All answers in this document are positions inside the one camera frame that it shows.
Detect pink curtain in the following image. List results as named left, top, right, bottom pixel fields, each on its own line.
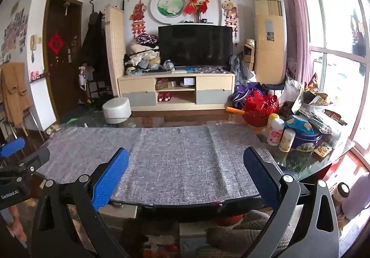
left=276, top=0, right=315, bottom=84

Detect small cardboard box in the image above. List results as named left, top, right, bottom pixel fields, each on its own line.
left=156, top=79, right=177, bottom=91

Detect blue cookie tin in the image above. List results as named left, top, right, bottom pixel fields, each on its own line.
left=290, top=128, right=323, bottom=150

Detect black television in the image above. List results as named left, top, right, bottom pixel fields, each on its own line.
left=158, top=25, right=233, bottom=69

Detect dark bottle white cap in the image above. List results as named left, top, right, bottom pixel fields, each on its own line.
left=332, top=182, right=350, bottom=216

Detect red hanging ornament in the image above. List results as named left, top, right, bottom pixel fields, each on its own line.
left=222, top=0, right=239, bottom=42
left=130, top=0, right=147, bottom=39

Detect pile of plastic bags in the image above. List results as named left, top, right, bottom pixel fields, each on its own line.
left=285, top=73, right=348, bottom=135

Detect brown garment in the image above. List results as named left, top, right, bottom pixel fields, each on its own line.
left=0, top=62, right=33, bottom=126

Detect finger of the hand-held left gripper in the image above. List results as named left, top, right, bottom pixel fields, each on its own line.
left=0, top=138, right=26, bottom=158
left=17, top=148, right=51, bottom=173

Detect round wall art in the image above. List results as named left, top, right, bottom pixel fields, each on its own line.
left=150, top=0, right=187, bottom=24

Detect grey jacket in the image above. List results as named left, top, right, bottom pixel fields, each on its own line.
left=229, top=54, right=254, bottom=87

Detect purple cloth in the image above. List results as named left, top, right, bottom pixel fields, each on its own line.
left=230, top=82, right=271, bottom=110

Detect lavender bottle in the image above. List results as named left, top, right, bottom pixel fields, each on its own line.
left=342, top=171, right=370, bottom=220

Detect white board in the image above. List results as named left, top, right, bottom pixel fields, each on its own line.
left=30, top=77, right=57, bottom=132

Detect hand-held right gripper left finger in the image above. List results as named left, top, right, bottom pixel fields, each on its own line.
left=30, top=148, right=130, bottom=258

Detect grey table mat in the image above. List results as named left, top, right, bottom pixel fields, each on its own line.
left=35, top=124, right=286, bottom=208

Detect beige standing air conditioner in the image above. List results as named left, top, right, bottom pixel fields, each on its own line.
left=254, top=0, right=287, bottom=86

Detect dark hanging coats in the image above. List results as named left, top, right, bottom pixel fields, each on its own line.
left=81, top=11, right=112, bottom=86

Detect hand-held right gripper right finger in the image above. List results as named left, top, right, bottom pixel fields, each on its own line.
left=244, top=147, right=341, bottom=258

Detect beige tv cabinet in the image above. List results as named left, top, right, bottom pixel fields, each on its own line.
left=117, top=70, right=235, bottom=112

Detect white bottle pink label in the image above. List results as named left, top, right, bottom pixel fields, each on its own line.
left=266, top=118, right=285, bottom=147

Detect white round stool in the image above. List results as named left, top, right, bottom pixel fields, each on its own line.
left=102, top=97, right=132, bottom=125

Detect wall photo collage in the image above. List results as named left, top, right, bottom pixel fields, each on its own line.
left=0, top=8, right=30, bottom=64

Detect cardboard boxes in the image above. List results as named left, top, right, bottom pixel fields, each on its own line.
left=242, top=39, right=256, bottom=72

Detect blue snack packet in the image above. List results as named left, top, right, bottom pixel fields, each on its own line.
left=285, top=115, right=316, bottom=135

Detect pile of clothes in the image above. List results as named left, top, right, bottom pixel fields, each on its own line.
left=124, top=33, right=161, bottom=75

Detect grey woven cushion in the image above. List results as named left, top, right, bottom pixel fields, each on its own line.
left=207, top=210, right=296, bottom=258

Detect brown wooden door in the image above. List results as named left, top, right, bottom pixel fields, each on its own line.
left=43, top=0, right=84, bottom=124

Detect vase of red flowers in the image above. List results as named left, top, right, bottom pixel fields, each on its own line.
left=185, top=0, right=210, bottom=23

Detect small white bottle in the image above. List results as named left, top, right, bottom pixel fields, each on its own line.
left=279, top=129, right=296, bottom=152

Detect small yellow packet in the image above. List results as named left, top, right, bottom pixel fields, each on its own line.
left=314, top=144, right=333, bottom=158

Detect red door decoration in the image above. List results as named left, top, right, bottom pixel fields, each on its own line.
left=48, top=33, right=67, bottom=55

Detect window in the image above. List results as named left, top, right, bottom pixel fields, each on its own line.
left=298, top=0, right=370, bottom=149

